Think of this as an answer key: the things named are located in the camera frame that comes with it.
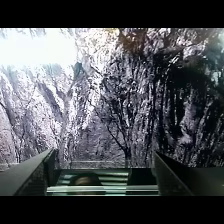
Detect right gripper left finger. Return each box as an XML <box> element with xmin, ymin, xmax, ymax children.
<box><xmin>0</xmin><ymin>148</ymin><xmax>57</xmax><ymax>197</ymax></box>

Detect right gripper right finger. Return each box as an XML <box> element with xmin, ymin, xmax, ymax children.
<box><xmin>152</xmin><ymin>151</ymin><xmax>224</xmax><ymax>197</ymax></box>

